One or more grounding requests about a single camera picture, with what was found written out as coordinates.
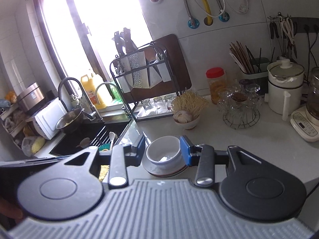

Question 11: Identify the steel bowl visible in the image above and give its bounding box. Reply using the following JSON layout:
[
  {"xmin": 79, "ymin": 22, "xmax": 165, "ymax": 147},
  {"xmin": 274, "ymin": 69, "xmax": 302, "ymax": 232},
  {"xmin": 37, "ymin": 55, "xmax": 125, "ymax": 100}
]
[{"xmin": 56, "ymin": 109, "xmax": 83, "ymax": 134}]

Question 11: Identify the person left hand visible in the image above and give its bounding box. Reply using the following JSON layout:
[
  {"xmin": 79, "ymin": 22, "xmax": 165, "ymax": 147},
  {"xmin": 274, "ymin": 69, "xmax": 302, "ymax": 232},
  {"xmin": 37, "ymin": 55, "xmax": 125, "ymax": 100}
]
[{"xmin": 0, "ymin": 197, "xmax": 24, "ymax": 223}]

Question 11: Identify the green sponge holder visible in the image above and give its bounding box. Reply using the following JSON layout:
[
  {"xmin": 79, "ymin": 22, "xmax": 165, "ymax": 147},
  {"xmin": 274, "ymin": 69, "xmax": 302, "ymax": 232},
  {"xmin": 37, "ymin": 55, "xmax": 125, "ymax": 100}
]
[{"xmin": 99, "ymin": 143, "xmax": 110, "ymax": 152}]

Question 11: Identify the drinking glass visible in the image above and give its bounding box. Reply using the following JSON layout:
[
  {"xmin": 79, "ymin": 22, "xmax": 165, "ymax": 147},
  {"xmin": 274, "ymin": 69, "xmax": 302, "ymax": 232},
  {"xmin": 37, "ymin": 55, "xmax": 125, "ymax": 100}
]
[
  {"xmin": 154, "ymin": 97, "xmax": 165, "ymax": 110},
  {"xmin": 141, "ymin": 99, "xmax": 153, "ymax": 111},
  {"xmin": 164, "ymin": 94, "xmax": 175, "ymax": 111}
]

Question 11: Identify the red lid jar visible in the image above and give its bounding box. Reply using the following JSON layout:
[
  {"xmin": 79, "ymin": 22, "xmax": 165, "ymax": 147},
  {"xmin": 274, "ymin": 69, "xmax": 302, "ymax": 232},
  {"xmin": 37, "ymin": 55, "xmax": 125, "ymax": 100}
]
[{"xmin": 206, "ymin": 67, "xmax": 227, "ymax": 104}]

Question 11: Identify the orange detergent bottle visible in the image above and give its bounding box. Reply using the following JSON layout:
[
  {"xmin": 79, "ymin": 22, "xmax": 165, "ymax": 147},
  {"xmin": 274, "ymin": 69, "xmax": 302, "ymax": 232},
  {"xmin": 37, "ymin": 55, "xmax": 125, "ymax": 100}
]
[{"xmin": 81, "ymin": 73, "xmax": 106, "ymax": 110}]

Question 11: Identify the tall sink faucet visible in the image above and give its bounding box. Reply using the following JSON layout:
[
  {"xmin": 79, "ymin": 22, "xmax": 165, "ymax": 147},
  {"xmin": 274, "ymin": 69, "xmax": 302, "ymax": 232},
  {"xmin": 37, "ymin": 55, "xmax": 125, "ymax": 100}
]
[{"xmin": 58, "ymin": 77, "xmax": 103, "ymax": 122}]

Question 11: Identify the yellow gas hose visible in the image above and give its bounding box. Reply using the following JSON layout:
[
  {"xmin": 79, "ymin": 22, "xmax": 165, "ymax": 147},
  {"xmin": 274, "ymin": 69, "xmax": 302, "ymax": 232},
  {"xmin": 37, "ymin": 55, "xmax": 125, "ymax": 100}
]
[{"xmin": 191, "ymin": 0, "xmax": 215, "ymax": 26}]

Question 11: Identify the drinking glass left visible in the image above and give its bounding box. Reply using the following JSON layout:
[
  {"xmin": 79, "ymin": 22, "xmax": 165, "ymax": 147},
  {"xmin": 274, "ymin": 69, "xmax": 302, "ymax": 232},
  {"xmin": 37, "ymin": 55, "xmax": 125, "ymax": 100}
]
[{"xmin": 141, "ymin": 99, "xmax": 153, "ymax": 111}]

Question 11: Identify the green bottle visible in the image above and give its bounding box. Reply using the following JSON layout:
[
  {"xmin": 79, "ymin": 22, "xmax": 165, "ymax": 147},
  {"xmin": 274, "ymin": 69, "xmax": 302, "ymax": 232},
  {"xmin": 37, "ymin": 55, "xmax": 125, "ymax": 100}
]
[{"xmin": 110, "ymin": 83, "xmax": 123, "ymax": 103}]

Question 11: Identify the white microwave oven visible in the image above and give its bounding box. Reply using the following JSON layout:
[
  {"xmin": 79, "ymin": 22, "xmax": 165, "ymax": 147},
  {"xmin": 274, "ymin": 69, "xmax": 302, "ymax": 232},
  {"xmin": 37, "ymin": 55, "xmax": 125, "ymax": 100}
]
[{"xmin": 30, "ymin": 98, "xmax": 67, "ymax": 140}]

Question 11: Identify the wire rack with glasses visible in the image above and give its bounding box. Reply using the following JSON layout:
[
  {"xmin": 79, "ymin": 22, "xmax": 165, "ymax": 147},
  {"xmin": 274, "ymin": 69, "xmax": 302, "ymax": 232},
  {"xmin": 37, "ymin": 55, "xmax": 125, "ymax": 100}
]
[{"xmin": 217, "ymin": 79, "xmax": 262, "ymax": 129}]

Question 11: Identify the white leaf plate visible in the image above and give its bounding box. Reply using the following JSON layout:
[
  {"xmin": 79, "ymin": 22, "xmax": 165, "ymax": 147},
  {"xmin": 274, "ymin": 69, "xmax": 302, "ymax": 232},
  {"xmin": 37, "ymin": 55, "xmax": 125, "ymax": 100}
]
[{"xmin": 141, "ymin": 156, "xmax": 187, "ymax": 177}]

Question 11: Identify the brown cutting board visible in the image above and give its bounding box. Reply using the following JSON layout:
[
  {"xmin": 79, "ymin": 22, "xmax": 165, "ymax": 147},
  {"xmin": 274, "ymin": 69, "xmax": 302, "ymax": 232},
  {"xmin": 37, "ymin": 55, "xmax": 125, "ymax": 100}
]
[{"xmin": 124, "ymin": 34, "xmax": 192, "ymax": 103}]

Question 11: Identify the white spoon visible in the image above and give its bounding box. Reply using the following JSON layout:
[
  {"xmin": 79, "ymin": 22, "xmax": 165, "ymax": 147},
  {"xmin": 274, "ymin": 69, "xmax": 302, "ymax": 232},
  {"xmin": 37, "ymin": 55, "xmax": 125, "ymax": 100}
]
[{"xmin": 109, "ymin": 132, "xmax": 117, "ymax": 150}]

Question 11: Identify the drinking glass right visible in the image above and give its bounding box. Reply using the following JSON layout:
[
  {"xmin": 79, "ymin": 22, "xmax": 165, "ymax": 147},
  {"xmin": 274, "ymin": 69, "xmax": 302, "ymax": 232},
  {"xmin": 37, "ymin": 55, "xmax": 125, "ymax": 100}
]
[{"xmin": 164, "ymin": 94, "xmax": 175, "ymax": 111}]

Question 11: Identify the yellow cloth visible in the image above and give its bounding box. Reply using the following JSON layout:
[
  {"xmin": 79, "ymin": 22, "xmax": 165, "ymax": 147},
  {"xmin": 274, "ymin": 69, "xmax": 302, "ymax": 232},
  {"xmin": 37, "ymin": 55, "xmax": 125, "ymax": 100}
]
[{"xmin": 98, "ymin": 165, "xmax": 109, "ymax": 182}]

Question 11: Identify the drinking glass middle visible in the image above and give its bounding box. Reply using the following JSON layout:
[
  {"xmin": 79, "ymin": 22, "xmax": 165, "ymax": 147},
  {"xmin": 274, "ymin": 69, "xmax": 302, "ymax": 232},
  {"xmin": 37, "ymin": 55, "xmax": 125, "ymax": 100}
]
[{"xmin": 154, "ymin": 97, "xmax": 165, "ymax": 110}]

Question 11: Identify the wall power strip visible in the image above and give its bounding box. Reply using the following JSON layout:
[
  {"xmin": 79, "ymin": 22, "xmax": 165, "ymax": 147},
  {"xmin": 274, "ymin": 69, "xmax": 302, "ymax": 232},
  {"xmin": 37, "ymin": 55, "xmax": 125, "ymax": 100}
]
[{"xmin": 291, "ymin": 17, "xmax": 319, "ymax": 34}]

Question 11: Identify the white electric pot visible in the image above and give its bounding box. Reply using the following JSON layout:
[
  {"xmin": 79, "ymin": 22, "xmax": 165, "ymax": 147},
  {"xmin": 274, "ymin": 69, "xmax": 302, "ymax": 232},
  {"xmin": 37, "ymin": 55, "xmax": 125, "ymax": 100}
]
[{"xmin": 264, "ymin": 59, "xmax": 304, "ymax": 121}]

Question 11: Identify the glass kettle on base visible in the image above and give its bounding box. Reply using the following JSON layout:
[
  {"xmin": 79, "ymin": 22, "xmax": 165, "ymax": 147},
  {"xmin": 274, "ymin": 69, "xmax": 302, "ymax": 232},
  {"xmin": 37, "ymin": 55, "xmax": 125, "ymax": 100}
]
[{"xmin": 290, "ymin": 68, "xmax": 319, "ymax": 142}]

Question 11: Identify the white rack tray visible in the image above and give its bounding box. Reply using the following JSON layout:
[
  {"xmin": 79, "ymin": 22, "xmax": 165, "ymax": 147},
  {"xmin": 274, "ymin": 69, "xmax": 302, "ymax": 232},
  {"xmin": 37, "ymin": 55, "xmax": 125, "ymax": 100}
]
[{"xmin": 136, "ymin": 107, "xmax": 173, "ymax": 121}]

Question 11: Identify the bowl with garlic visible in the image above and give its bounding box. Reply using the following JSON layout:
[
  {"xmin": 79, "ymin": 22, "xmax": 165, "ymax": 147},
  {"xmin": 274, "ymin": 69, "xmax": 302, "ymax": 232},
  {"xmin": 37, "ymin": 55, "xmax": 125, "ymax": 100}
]
[{"xmin": 172, "ymin": 110, "xmax": 200, "ymax": 130}]

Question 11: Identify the chopstick holder with utensils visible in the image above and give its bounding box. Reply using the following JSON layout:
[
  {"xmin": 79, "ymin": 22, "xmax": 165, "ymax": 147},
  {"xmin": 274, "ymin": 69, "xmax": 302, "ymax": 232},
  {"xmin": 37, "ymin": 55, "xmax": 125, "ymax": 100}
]
[{"xmin": 228, "ymin": 40, "xmax": 276, "ymax": 93}]

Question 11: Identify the white small bowl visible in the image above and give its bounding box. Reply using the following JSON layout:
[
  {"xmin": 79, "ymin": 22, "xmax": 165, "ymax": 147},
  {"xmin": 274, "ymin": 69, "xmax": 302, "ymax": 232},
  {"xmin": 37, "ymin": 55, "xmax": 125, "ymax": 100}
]
[{"xmin": 146, "ymin": 135, "xmax": 182, "ymax": 170}]

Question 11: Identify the black dish rack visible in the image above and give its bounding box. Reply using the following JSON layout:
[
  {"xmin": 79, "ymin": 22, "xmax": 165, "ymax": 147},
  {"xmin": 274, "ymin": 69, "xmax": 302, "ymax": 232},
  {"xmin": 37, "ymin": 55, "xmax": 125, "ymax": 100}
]
[{"xmin": 110, "ymin": 41, "xmax": 172, "ymax": 120}]

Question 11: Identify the small curved faucet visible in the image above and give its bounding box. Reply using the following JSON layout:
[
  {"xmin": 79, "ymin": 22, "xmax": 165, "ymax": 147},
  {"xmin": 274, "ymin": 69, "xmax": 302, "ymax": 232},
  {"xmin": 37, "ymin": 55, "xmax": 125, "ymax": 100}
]
[{"xmin": 95, "ymin": 81, "xmax": 132, "ymax": 118}]

